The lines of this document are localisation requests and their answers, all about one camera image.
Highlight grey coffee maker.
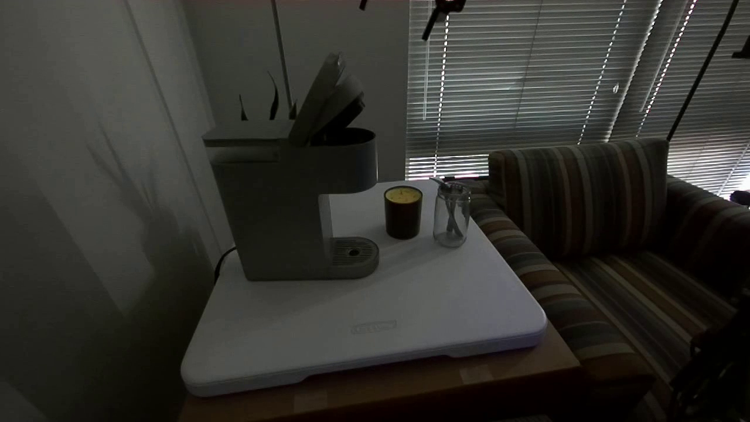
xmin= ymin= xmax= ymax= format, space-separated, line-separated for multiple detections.
xmin=202 ymin=51 xmax=380 ymax=284

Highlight window blinds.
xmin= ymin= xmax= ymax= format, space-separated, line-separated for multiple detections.
xmin=405 ymin=0 xmax=750 ymax=197

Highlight thin metal utensil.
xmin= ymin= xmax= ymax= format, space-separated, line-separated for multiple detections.
xmin=429 ymin=174 xmax=468 ymax=236

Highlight yellow candle in dark jar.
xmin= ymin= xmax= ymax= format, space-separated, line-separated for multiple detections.
xmin=381 ymin=182 xmax=424 ymax=242

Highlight clear glass jar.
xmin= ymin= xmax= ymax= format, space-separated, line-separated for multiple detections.
xmin=431 ymin=178 xmax=474 ymax=250

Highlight striped sofa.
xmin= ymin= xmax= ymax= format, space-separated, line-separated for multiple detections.
xmin=467 ymin=139 xmax=750 ymax=422

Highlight thin black pole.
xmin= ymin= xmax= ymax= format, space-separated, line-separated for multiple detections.
xmin=665 ymin=0 xmax=740 ymax=144

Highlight white plastic board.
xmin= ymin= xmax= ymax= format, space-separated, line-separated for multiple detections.
xmin=180 ymin=180 xmax=549 ymax=399

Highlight wooden side table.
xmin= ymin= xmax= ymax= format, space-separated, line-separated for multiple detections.
xmin=175 ymin=321 xmax=586 ymax=422

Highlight black power cord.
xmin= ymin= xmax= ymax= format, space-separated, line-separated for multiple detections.
xmin=206 ymin=242 xmax=245 ymax=289

